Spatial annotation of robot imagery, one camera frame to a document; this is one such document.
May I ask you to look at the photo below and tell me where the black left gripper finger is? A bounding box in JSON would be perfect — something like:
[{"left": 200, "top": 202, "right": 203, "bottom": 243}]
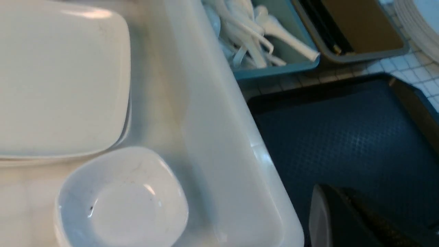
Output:
[{"left": 308, "top": 184, "right": 439, "bottom": 247}]

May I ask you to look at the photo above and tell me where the stack of white plates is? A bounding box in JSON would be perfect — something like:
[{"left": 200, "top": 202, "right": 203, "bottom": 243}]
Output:
[{"left": 393, "top": 0, "right": 439, "bottom": 63}]

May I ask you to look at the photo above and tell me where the top white plate in tub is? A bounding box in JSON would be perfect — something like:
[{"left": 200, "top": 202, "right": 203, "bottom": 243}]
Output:
[{"left": 0, "top": 93, "right": 132, "bottom": 163}]

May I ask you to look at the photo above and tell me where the white bowl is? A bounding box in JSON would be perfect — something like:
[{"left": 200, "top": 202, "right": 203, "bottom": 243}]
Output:
[{"left": 54, "top": 146, "right": 189, "bottom": 247}]

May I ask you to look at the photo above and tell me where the black serving tray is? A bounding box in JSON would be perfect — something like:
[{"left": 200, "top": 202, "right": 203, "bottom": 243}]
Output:
[{"left": 248, "top": 73, "right": 438, "bottom": 247}]

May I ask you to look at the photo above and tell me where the brown plastic bin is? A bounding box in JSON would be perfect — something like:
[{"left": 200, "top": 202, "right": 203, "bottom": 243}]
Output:
[{"left": 292, "top": 0, "right": 409, "bottom": 69}]

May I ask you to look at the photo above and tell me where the teal plastic bin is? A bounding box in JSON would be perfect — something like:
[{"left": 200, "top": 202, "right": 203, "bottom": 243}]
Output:
[{"left": 202, "top": 0, "right": 320, "bottom": 81}]

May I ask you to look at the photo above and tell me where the white spoon right handle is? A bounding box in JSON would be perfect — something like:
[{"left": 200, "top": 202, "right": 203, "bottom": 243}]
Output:
[{"left": 254, "top": 5, "right": 320, "bottom": 61}]

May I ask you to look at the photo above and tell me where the large white plastic tub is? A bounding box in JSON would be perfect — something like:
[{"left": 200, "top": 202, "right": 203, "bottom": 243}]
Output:
[{"left": 0, "top": 0, "right": 305, "bottom": 247}]

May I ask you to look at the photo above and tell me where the pile of black chopsticks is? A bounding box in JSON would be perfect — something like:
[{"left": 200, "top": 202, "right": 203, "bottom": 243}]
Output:
[{"left": 300, "top": 0, "right": 355, "bottom": 56}]

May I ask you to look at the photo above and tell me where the white ceramic spoon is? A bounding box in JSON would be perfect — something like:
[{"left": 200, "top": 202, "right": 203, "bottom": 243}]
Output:
[{"left": 204, "top": 0, "right": 274, "bottom": 54}]

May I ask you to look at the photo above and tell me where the large white square plate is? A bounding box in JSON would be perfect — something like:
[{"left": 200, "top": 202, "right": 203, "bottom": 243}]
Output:
[{"left": 0, "top": 0, "right": 131, "bottom": 158}]

